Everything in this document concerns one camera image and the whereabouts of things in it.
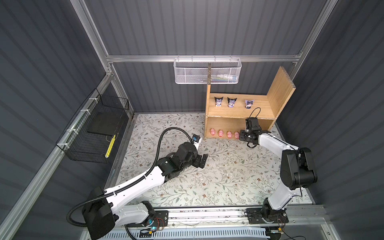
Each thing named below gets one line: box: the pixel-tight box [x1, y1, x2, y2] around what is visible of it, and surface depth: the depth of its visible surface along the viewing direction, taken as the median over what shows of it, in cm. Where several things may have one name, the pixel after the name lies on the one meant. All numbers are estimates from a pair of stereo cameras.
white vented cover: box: [101, 227, 271, 240], surface depth 72 cm
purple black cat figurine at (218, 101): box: [214, 96, 224, 107], surface depth 85 cm
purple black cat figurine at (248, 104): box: [245, 99, 255, 110], surface depth 83 cm
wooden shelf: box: [204, 66, 296, 139], surface depth 85 cm
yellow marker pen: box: [105, 134, 116, 159], surface depth 70 cm
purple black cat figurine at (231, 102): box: [227, 97, 238, 108], surface depth 84 cm
